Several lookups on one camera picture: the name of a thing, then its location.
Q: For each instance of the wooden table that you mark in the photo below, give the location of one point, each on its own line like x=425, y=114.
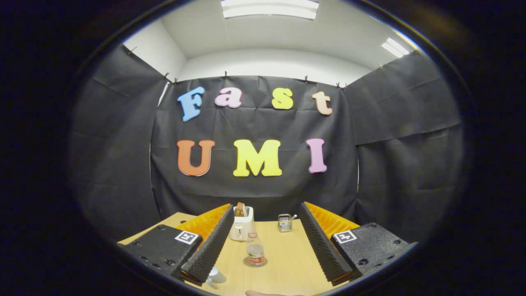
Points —
x=287, y=255

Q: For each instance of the white cup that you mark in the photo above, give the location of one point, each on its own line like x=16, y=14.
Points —
x=217, y=275

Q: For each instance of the long ceiling light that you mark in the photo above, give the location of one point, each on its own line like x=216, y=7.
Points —
x=269, y=9

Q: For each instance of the clear plastic juice bottle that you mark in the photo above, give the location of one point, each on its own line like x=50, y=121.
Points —
x=255, y=253

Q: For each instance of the white toaster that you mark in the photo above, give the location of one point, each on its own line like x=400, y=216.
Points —
x=246, y=224

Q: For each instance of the brown round coaster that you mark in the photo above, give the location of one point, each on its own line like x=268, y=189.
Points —
x=246, y=262

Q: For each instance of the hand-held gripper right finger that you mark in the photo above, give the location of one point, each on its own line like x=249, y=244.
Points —
x=322, y=246

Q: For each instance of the brown toast slice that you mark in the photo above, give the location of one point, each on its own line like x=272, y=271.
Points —
x=241, y=209

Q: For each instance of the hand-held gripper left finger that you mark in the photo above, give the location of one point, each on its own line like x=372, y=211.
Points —
x=209, y=250

